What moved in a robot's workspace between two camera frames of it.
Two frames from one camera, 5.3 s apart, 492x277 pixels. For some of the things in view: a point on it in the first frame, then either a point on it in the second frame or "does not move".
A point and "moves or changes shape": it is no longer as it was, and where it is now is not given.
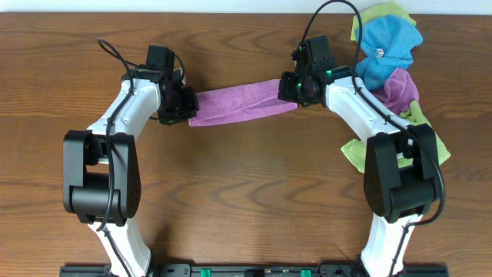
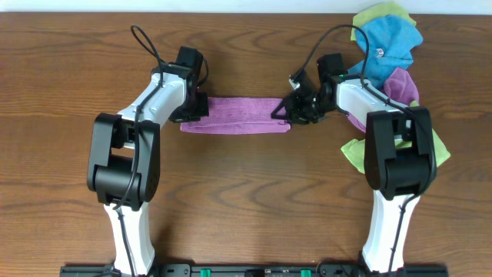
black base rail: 244,270 does not move
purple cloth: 238,102 moves or changes shape
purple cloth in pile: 399,91 does not move
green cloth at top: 388,8 does not move
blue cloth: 387,42 does not move
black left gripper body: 190,102 → 196,106
